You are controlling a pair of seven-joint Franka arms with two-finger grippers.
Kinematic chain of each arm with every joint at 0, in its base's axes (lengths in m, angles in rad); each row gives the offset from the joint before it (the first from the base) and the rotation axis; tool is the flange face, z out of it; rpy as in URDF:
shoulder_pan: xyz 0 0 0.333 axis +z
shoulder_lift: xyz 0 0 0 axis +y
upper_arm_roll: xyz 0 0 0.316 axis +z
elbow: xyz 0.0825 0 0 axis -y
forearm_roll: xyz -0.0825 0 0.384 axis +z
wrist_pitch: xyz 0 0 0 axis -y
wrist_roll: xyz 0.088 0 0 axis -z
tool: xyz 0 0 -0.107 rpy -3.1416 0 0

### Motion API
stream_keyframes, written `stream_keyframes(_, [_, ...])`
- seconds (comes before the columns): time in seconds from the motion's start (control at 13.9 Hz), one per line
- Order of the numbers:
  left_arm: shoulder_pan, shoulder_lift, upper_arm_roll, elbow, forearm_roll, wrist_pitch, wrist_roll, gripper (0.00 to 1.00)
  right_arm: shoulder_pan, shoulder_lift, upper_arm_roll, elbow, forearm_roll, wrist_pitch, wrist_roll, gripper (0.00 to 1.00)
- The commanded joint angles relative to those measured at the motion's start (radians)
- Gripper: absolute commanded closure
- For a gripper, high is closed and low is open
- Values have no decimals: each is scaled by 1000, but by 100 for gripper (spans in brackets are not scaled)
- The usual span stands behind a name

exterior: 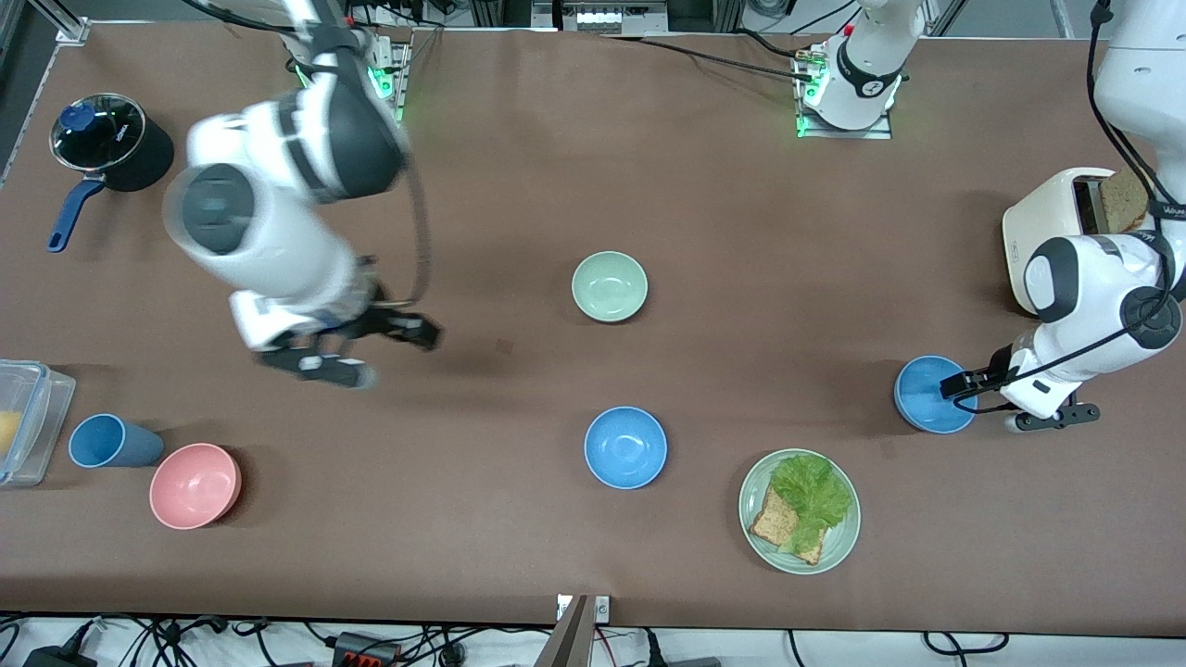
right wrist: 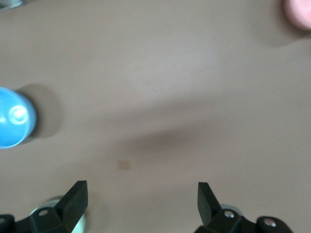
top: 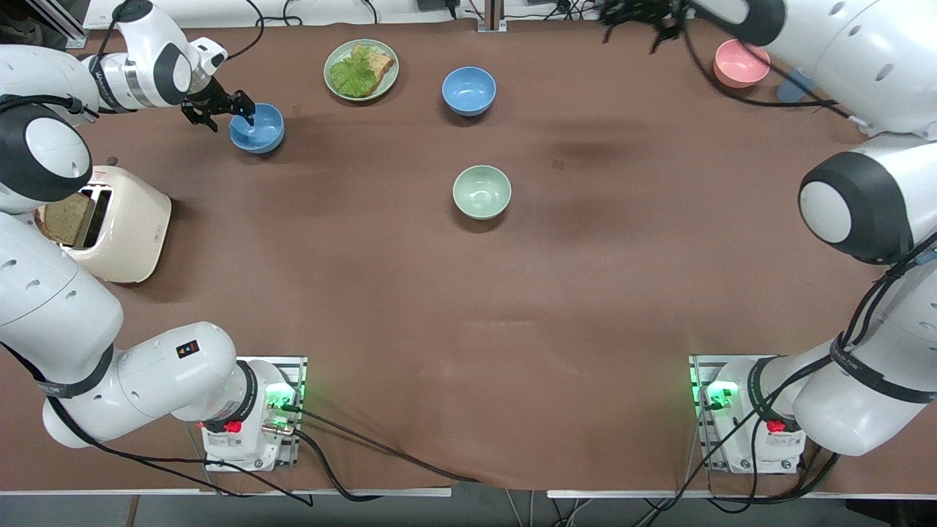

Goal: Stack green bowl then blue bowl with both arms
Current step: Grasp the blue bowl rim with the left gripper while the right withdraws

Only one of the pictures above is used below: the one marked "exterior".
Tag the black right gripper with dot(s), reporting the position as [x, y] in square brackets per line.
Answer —
[377, 323]

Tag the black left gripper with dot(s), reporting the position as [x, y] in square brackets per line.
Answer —
[988, 377]

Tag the blue bowl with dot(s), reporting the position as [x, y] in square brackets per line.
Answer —
[920, 408]
[625, 447]

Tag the green bowl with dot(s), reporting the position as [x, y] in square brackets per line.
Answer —
[609, 287]

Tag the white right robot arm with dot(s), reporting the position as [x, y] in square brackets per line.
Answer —
[269, 232]

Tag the pink bowl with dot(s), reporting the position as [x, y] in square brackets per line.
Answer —
[195, 486]

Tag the white toaster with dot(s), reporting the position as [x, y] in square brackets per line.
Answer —
[1042, 208]

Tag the green lettuce leaf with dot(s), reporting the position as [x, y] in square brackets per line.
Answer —
[813, 496]

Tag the green plate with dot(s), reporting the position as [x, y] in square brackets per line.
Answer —
[839, 542]

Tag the brown toast slice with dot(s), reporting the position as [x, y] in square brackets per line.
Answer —
[1124, 199]

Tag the brown bread slice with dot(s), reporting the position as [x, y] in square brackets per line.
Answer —
[769, 525]

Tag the blue cup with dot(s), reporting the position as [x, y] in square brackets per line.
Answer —
[116, 443]

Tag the black power strip red switches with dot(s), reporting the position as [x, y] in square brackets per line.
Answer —
[366, 650]

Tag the grey control box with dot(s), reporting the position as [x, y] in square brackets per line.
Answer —
[602, 17]

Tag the clear plastic container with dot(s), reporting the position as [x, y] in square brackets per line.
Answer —
[37, 417]

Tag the yellow food in container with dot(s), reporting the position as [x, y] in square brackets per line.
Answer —
[7, 434]

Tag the black power adapter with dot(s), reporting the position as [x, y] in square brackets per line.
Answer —
[56, 658]

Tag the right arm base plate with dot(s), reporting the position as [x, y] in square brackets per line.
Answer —
[402, 69]

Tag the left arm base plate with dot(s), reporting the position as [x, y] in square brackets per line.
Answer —
[885, 130]

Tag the aluminium profile post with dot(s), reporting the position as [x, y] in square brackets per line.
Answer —
[570, 639]

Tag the aluminium table edge rail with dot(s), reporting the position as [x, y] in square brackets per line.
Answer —
[37, 97]

